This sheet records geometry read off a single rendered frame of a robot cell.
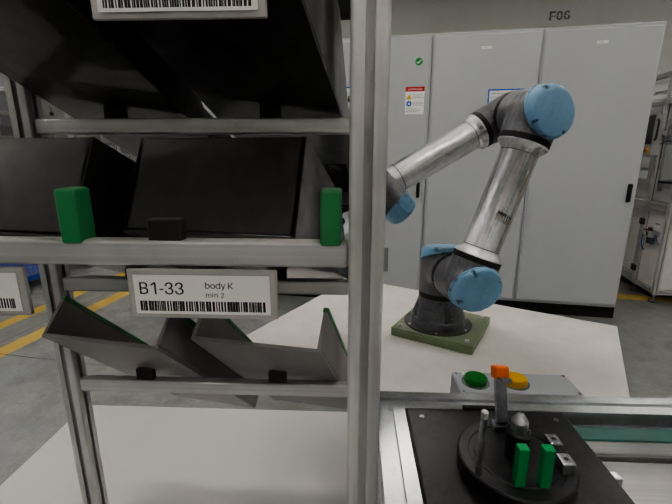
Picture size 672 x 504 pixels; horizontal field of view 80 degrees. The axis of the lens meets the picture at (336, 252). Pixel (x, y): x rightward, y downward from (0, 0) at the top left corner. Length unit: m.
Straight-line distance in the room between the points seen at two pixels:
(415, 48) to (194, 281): 3.40
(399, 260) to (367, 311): 3.38
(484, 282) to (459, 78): 2.71
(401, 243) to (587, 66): 1.91
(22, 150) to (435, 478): 0.54
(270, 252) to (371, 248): 0.06
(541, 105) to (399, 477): 0.77
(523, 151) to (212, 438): 0.87
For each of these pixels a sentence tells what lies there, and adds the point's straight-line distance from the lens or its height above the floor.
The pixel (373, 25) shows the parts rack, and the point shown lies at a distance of 0.23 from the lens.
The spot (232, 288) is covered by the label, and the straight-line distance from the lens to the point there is 0.24.
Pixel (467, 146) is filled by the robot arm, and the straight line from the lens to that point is 1.09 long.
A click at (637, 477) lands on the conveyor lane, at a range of 0.77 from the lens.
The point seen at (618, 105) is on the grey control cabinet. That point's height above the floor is 1.69.
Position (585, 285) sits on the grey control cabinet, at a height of 0.28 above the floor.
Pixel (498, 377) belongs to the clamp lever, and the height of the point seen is 1.06.
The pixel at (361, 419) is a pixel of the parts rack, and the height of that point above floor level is 1.20.
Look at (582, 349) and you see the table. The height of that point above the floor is 0.86.
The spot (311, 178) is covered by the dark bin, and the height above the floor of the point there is 1.34.
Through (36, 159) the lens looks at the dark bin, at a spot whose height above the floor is 1.36.
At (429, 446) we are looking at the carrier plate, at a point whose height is 0.97.
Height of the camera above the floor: 1.36
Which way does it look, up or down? 14 degrees down
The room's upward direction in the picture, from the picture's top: straight up
